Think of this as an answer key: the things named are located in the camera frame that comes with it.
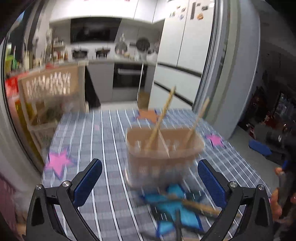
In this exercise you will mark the black range hood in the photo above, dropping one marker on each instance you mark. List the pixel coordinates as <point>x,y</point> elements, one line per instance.
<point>94,29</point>

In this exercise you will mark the wooden chopstick pair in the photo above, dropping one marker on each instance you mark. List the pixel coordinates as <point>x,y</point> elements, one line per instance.
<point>201,207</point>

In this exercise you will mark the white refrigerator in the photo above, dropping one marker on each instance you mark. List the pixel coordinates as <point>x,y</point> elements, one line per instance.
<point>183,51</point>

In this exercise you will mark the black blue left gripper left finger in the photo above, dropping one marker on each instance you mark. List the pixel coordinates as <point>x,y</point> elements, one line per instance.
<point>43,222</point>

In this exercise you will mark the grey checked star tablecloth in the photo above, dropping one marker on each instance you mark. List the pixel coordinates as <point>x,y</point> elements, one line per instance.
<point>113,210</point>

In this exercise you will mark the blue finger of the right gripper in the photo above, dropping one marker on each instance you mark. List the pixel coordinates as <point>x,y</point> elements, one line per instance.
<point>259,147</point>

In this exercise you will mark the built-in black oven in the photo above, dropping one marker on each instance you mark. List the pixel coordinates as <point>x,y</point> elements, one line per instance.
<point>129,75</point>

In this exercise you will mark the beige perforated storage rack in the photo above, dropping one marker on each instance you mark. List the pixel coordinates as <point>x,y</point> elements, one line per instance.
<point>46,95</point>

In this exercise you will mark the person's right hand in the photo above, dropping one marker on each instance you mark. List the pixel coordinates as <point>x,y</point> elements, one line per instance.
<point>276,209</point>

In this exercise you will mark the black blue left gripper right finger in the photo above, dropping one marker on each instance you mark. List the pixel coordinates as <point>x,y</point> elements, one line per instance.
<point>256,222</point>

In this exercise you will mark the pink plastic crate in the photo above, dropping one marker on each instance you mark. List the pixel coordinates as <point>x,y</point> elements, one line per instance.
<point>10,210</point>

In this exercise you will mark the beige plastic utensil holder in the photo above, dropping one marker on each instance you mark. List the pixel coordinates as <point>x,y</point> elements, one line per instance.
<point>167,161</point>

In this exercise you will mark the black wok on stove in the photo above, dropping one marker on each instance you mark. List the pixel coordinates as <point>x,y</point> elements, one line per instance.
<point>79,53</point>

